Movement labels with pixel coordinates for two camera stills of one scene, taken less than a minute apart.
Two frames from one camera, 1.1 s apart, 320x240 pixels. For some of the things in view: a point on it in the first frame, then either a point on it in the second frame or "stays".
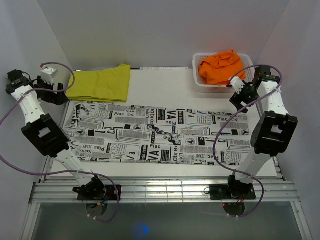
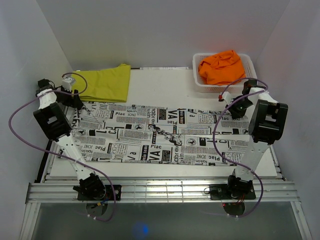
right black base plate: (232, 191) stays
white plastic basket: (246, 60) stays
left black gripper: (58, 99) → (76, 102)
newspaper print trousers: (101, 133) stays
